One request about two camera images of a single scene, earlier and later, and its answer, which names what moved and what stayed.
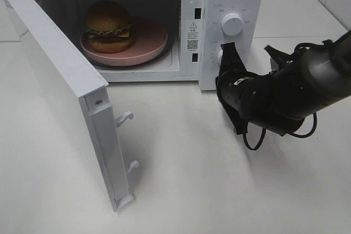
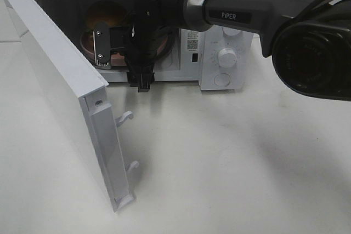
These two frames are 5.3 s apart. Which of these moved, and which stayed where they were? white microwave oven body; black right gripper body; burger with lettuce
Moved: black right gripper body
Stayed: burger with lettuce; white microwave oven body
